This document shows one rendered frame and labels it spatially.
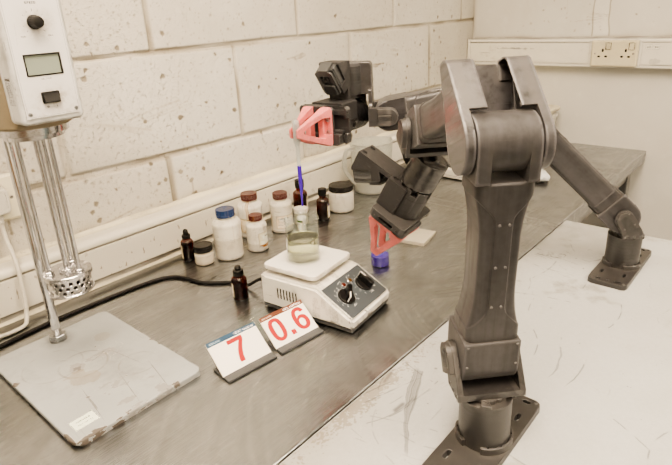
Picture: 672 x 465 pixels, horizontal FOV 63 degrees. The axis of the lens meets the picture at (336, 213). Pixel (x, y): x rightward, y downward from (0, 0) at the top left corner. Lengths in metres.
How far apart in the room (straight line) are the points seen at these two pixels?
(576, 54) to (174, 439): 1.82
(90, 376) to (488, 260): 0.63
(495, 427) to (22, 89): 0.68
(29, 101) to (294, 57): 0.92
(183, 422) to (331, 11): 1.20
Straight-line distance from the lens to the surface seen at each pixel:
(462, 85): 0.58
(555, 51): 2.21
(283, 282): 0.99
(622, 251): 1.21
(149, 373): 0.92
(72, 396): 0.92
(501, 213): 0.59
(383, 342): 0.93
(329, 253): 1.04
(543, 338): 0.98
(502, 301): 0.64
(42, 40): 0.78
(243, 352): 0.91
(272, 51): 1.50
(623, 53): 2.13
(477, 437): 0.73
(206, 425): 0.81
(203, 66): 1.36
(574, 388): 0.88
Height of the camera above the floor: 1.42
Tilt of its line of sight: 20 degrees down
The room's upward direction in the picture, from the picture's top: 3 degrees counter-clockwise
